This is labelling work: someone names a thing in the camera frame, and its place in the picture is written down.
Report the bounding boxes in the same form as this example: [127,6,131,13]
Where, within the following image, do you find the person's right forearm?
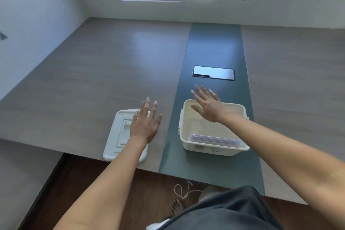
[216,111,345,225]

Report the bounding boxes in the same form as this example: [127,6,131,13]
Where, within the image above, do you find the person's right hand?
[190,84,230,124]

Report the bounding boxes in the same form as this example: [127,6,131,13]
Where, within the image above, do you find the person's bare foot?
[170,199,190,219]

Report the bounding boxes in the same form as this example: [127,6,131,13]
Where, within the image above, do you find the black smartphone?
[192,65,236,82]

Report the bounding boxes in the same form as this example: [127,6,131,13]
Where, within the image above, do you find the dark green table runner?
[158,22,265,196]

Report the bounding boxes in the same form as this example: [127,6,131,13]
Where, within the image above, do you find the white slipper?
[146,218,171,230]

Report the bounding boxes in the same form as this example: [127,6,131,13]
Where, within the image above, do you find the stack of clear plastic bags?
[189,134,246,149]

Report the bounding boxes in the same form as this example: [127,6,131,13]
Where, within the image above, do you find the white cord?
[174,179,204,200]

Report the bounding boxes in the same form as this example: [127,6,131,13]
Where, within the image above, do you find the person's left forearm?
[52,137,150,230]

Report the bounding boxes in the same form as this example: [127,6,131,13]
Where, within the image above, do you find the white plastic lid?
[103,109,150,162]

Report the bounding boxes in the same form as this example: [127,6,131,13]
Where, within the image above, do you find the white plastic storage box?
[178,99,251,157]

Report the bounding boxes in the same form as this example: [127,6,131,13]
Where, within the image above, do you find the person's grey shorts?
[161,185,284,230]

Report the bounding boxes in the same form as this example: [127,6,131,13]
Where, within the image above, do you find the person's left hand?
[129,97,164,146]

